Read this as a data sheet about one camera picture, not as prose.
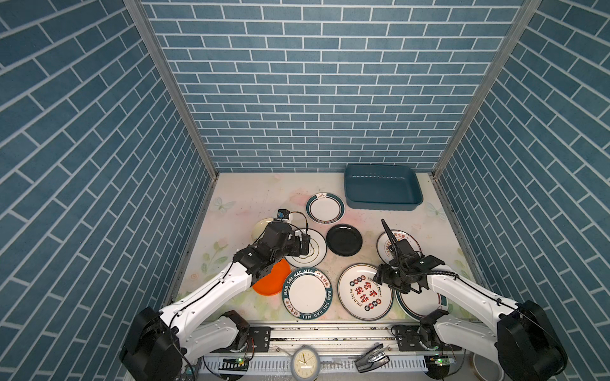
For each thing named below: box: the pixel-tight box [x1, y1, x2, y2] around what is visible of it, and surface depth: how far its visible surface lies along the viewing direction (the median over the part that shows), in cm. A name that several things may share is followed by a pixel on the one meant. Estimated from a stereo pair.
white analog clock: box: [289, 345, 321, 381], surface depth 68 cm
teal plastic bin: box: [343, 163, 424, 212], surface depth 115 cm
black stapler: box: [354, 342, 390, 374], surface depth 70 cm
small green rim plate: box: [305, 192, 346, 225], surface depth 110 cm
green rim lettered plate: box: [281, 266, 334, 320], surface depth 84 cm
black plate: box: [325, 223, 363, 258], surface depth 98 cm
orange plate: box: [252, 258, 291, 296], surface depth 86 cm
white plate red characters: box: [337, 262, 394, 322], surface depth 84 cm
